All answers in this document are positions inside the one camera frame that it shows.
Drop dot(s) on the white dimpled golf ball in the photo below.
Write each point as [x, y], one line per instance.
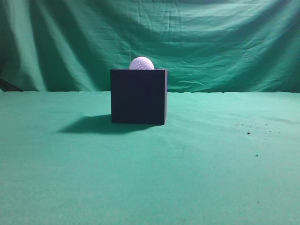
[141, 63]

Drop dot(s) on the dark blue cube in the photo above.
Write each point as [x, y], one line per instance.
[138, 96]

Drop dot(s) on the green table cloth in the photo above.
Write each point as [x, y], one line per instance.
[220, 159]

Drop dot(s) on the green backdrop cloth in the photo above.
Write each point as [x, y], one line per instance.
[206, 45]

